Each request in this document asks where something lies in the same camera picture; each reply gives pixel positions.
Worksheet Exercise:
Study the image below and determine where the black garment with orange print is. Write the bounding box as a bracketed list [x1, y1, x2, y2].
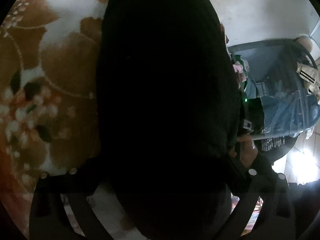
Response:
[96, 0, 241, 239]

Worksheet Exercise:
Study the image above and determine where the pile of clothes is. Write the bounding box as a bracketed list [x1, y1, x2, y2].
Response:
[233, 55, 259, 99]

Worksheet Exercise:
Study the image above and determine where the person's right hand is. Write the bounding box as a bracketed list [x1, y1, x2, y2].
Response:
[237, 134, 258, 168]

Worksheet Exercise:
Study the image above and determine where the grey metal rack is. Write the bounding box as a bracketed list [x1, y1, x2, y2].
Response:
[227, 37, 320, 140]

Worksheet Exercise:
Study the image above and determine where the blue plastic cover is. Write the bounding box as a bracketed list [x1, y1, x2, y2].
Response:
[261, 91, 319, 137]

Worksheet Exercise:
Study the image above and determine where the beige striped garment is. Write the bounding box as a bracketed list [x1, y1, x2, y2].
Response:
[296, 63, 320, 104]

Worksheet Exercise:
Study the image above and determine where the brown floral blanket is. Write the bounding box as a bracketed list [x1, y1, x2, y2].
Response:
[1, 0, 108, 238]

